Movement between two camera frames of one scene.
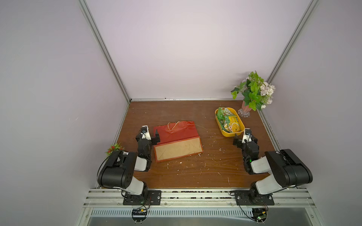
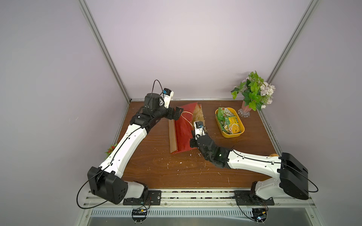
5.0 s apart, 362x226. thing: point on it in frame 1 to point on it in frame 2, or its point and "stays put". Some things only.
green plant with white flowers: (256, 93) stays put
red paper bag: (178, 139) to (180, 128)
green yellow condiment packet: (234, 121) stays put
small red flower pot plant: (113, 147) stays put
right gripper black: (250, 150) to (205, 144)
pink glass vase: (244, 111) stays put
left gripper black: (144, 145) to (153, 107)
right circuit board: (259, 214) stays put
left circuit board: (139, 215) stays put
